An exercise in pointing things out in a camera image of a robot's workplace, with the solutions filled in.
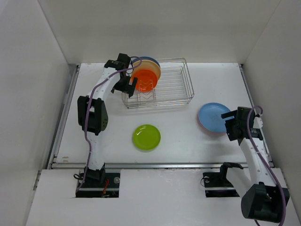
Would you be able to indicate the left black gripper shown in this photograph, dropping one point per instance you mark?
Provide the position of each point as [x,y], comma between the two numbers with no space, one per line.
[127,88]

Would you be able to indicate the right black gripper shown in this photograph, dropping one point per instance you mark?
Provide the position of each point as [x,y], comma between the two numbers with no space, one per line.
[229,131]

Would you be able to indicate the small orange plate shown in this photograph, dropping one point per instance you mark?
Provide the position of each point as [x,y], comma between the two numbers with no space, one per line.
[147,80]

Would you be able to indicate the blue plate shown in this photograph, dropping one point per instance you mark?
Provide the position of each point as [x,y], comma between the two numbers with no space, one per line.
[209,116]
[145,58]

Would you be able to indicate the pink plate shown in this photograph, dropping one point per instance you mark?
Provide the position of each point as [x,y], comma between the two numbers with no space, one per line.
[207,132]

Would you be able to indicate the wire dish rack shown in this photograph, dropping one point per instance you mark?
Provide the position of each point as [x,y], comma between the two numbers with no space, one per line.
[174,87]

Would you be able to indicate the lime green plate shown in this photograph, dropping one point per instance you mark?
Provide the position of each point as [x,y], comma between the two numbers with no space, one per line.
[146,137]

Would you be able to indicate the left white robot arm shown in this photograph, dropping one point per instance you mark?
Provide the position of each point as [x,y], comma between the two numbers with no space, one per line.
[92,113]

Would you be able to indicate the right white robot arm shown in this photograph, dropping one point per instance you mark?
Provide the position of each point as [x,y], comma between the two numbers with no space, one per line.
[262,196]

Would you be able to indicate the tan orange plate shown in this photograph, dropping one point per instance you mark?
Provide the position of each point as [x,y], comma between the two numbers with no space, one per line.
[149,65]

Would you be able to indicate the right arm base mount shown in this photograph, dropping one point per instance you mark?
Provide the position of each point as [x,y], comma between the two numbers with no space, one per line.
[216,184]

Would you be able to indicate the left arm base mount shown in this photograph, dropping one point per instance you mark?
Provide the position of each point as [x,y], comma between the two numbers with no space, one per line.
[107,187]

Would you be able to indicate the metal rail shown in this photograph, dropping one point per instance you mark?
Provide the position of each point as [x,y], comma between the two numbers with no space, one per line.
[138,166]

